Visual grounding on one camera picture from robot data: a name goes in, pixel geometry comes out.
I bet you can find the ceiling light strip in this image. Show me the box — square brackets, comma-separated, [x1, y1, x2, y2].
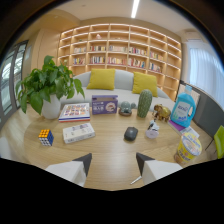
[130, 0, 141, 19]

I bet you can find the purple book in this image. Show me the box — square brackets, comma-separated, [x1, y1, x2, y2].
[167, 119, 188, 136]

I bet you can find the wooden bookshelf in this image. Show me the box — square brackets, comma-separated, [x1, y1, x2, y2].
[57, 22, 183, 102]

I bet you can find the yellow instant noodle cup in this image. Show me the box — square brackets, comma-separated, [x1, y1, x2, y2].
[173, 132, 203, 165]

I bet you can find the purple box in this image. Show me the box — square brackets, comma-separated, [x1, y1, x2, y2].
[91, 94, 119, 116]

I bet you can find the blue detergent bottle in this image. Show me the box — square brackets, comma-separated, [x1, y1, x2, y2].
[170, 84, 197, 128]

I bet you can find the green chair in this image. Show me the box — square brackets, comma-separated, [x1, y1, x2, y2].
[205, 125, 224, 160]

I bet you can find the white packet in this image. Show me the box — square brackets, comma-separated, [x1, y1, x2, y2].
[180, 126, 201, 139]

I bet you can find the rubik's cube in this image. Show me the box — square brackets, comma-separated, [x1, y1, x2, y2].
[38, 128, 55, 147]

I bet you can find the white plant pot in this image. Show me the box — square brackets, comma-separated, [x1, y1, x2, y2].
[41, 93, 62, 120]

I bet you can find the white curtain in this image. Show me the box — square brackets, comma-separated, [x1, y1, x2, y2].
[188, 47, 224, 111]

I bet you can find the colourful book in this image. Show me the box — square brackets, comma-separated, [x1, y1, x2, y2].
[58, 102, 91, 123]

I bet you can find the green cactus ornament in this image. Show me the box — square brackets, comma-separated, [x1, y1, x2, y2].
[136, 88, 153, 119]

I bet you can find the green leafy plant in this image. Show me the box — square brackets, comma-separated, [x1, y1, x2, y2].
[15, 55, 86, 116]

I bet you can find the small white toy figure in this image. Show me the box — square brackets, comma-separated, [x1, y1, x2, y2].
[145, 119, 160, 140]

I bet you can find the yellow cushion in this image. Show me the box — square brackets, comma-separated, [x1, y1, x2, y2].
[86, 68, 117, 91]
[131, 71, 159, 98]

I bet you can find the grey sofa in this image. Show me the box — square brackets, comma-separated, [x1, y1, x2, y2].
[59, 68, 176, 113]

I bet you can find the white printed box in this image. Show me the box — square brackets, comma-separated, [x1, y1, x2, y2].
[62, 122, 97, 145]

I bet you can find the black computer mouse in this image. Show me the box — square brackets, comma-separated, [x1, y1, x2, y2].
[123, 126, 139, 142]

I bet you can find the golden elephant figurine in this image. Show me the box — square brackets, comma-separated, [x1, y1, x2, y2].
[152, 103, 172, 122]

